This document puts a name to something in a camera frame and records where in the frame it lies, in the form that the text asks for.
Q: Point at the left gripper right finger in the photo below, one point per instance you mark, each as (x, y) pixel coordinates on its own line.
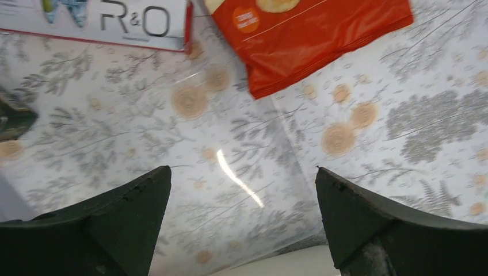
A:
(369, 234)

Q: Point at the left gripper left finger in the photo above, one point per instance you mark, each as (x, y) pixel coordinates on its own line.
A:
(113, 233)

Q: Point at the cream floral mug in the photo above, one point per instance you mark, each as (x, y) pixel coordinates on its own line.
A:
(16, 117)

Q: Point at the clear plastic sheet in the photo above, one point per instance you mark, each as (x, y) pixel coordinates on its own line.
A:
(238, 192)

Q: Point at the floral tablecloth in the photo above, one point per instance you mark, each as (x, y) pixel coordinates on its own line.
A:
(405, 117)

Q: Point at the red white toothpaste box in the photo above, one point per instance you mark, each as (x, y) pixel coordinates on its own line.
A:
(161, 25)

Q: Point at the cassava chips bag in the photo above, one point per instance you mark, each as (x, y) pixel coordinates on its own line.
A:
(282, 42)

